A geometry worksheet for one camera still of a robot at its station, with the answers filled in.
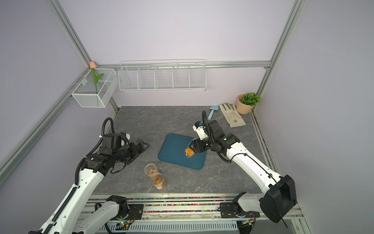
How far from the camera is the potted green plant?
1.07 metres

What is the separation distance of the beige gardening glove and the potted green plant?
0.04m

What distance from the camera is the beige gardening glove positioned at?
3.73 feet
